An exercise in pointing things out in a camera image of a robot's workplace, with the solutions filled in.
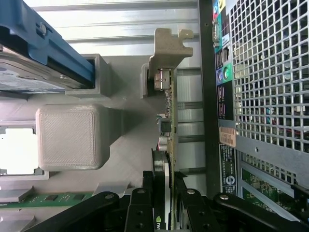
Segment green motherboard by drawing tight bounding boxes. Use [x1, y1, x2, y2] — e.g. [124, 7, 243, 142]
[242, 168, 297, 213]

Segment green RAM stick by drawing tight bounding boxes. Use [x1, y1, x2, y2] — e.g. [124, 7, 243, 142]
[0, 192, 94, 210]

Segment black open PC case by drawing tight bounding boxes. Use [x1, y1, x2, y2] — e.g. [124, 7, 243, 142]
[197, 0, 309, 232]

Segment grey plastic parts rack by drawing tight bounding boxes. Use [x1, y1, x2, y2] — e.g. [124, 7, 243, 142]
[0, 53, 160, 232]

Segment silver CPU chip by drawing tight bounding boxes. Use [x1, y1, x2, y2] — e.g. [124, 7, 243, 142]
[0, 128, 37, 174]

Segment hard disk in blue caddy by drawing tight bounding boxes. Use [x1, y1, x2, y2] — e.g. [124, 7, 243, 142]
[0, 0, 95, 94]

